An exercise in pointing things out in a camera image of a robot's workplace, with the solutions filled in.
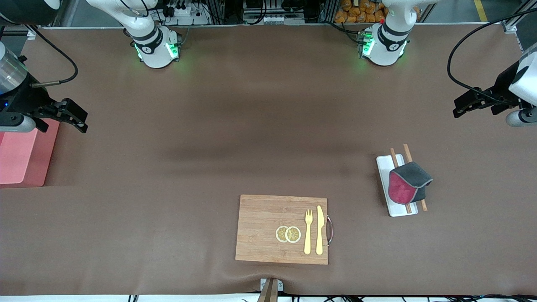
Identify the red and grey cloth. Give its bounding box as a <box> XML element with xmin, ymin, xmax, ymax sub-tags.
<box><xmin>388</xmin><ymin>161</ymin><xmax>433</xmax><ymax>205</ymax></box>

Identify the pile of orange packaged snacks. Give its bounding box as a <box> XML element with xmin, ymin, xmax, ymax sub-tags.
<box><xmin>334</xmin><ymin>0</ymin><xmax>421</xmax><ymax>23</ymax></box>

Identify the brown wooden chopstick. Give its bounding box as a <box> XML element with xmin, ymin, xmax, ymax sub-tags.
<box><xmin>403</xmin><ymin>143</ymin><xmax>428</xmax><ymax>211</ymax></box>
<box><xmin>390</xmin><ymin>148</ymin><xmax>412</xmax><ymax>214</ymax></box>

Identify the yellow plastic knife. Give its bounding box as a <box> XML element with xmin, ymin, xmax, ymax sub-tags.
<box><xmin>315</xmin><ymin>205</ymin><xmax>325</xmax><ymax>255</ymax></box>

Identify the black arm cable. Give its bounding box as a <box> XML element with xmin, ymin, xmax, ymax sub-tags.
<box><xmin>25</xmin><ymin>25</ymin><xmax>79</xmax><ymax>88</ymax></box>
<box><xmin>447</xmin><ymin>8</ymin><xmax>537</xmax><ymax>105</ymax></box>

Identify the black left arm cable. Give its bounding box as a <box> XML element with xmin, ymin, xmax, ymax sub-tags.
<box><xmin>447</xmin><ymin>8</ymin><xmax>537</xmax><ymax>105</ymax></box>

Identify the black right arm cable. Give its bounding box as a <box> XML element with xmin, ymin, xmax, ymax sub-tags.
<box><xmin>25</xmin><ymin>25</ymin><xmax>79</xmax><ymax>88</ymax></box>

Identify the pink plastic bin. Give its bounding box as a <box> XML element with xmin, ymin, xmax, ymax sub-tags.
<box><xmin>0</xmin><ymin>117</ymin><xmax>60</xmax><ymax>188</ymax></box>

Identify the brown mount post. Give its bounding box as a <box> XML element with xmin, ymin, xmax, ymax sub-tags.
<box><xmin>257</xmin><ymin>279</ymin><xmax>279</xmax><ymax>302</ymax></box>

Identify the yellow plastic fork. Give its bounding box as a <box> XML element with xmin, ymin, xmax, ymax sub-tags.
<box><xmin>304</xmin><ymin>209</ymin><xmax>313</xmax><ymax>255</ymax></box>

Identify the white terminal strip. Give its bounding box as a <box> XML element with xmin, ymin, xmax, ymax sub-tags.
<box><xmin>251</xmin><ymin>15</ymin><xmax>295</xmax><ymax>25</ymax></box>

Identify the grey metal table bracket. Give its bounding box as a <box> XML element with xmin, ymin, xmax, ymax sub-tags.
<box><xmin>260</xmin><ymin>278</ymin><xmax>284</xmax><ymax>292</ymax></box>

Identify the wooden cutting board with handle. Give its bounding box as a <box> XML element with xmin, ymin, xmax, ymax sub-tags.
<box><xmin>235</xmin><ymin>194</ymin><xmax>334</xmax><ymax>266</ymax></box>

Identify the white rectangular tray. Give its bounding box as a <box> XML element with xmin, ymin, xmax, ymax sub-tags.
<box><xmin>376</xmin><ymin>154</ymin><xmax>419</xmax><ymax>217</ymax></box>

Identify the white power strip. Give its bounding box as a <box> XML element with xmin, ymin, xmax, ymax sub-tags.
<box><xmin>162</xmin><ymin>4</ymin><xmax>210</xmax><ymax>25</ymax></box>

